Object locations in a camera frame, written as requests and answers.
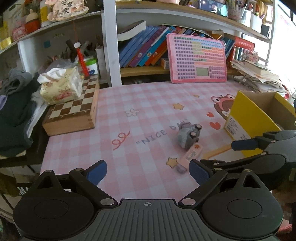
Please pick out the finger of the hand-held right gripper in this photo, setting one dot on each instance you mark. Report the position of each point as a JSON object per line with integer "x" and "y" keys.
{"x": 242, "y": 144}
{"x": 231, "y": 163}

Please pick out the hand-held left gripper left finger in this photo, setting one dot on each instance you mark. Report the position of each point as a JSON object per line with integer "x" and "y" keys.
{"x": 97, "y": 172}

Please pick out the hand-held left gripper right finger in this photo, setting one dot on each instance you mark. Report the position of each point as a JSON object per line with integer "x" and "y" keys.
{"x": 198, "y": 172}

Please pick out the pink oblong case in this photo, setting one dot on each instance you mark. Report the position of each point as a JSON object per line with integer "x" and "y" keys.
{"x": 192, "y": 154}

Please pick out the yellow cardboard box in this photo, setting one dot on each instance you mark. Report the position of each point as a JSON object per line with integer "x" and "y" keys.
{"x": 249, "y": 120}

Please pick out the red container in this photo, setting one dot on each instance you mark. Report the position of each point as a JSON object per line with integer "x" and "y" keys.
{"x": 33, "y": 26}

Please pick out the pink checked tablecloth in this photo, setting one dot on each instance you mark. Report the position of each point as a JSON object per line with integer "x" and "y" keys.
{"x": 138, "y": 162}

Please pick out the wooden chessboard box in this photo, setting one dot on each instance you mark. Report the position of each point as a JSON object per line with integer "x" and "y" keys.
{"x": 71, "y": 109}

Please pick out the stack of papers and books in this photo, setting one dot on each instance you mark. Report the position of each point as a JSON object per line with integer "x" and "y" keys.
{"x": 259, "y": 76}

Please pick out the floral tissue box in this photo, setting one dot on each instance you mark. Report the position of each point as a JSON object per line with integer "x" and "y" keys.
{"x": 61, "y": 90}

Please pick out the small colourful figurines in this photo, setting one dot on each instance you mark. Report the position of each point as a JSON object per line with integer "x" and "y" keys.
{"x": 251, "y": 56}

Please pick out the pile of dark clothes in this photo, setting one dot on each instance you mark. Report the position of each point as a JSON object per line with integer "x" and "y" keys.
{"x": 13, "y": 120}

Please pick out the pink learning tablet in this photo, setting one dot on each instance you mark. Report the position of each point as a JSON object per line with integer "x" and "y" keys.
{"x": 196, "y": 58}

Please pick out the row of blue books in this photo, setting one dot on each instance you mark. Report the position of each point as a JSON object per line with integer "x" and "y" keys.
{"x": 143, "y": 51}
{"x": 227, "y": 46}

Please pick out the red book box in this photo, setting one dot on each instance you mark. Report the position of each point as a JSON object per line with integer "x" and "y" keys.
{"x": 245, "y": 44}

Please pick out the green and white jar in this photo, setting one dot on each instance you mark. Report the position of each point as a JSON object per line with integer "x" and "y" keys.
{"x": 91, "y": 66}

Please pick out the small orange box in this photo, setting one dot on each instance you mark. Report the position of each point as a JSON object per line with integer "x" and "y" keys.
{"x": 165, "y": 63}

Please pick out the red pen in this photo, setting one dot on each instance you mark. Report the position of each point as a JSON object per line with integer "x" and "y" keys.
{"x": 82, "y": 60}

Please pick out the black mug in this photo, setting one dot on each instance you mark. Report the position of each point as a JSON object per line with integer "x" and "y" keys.
{"x": 265, "y": 29}

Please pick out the white desk containers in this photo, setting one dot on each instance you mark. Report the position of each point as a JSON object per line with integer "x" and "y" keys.
{"x": 252, "y": 20}

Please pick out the patterned pen holder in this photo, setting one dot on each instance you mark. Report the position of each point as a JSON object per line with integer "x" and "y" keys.
{"x": 235, "y": 11}

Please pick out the black smartphone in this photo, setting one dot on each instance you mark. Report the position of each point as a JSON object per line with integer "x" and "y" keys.
{"x": 212, "y": 8}

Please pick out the thick white book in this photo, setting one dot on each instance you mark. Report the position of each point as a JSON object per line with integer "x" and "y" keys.
{"x": 131, "y": 30}

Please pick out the floral decorative sign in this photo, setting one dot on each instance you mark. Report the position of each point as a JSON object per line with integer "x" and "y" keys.
{"x": 64, "y": 10}

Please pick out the grey toy camera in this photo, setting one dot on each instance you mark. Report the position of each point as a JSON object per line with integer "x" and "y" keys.
{"x": 187, "y": 136}

